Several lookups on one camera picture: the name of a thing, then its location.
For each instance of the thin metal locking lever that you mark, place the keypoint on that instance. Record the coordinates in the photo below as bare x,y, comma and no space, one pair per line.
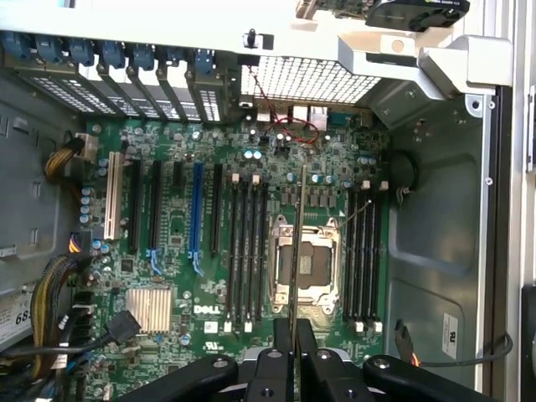
356,214

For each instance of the open grey PC case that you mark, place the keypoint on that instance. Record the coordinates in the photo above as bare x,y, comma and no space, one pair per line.
435,209

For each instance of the silver finned heatsink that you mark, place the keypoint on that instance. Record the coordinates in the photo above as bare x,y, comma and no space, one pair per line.
148,310

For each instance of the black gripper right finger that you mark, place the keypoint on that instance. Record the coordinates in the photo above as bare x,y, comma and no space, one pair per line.
322,377

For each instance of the round black case speaker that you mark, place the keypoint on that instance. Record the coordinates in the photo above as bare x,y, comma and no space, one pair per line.
404,171

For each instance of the silver power supply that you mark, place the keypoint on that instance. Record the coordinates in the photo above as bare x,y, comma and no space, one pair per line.
17,318

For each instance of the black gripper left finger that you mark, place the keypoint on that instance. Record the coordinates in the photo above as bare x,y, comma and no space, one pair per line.
272,377

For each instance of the blue expansion slot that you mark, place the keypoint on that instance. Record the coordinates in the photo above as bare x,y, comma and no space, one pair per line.
196,209

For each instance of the long black expansion slot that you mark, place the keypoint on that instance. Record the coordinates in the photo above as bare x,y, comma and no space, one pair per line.
155,205
135,205
216,209

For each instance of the blue slot cover clip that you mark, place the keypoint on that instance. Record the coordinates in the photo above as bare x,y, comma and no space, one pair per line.
174,58
49,49
16,45
113,55
142,57
205,62
81,52

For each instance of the white expansion slot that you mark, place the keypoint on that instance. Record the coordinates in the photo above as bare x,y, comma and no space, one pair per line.
113,197

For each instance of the green Dell motherboard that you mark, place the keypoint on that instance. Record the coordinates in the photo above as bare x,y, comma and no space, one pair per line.
176,234

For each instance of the short black expansion slot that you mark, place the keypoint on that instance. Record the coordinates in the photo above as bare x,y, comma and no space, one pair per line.
178,173

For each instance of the metal CPU socket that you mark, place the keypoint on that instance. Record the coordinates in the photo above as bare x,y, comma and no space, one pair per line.
318,268

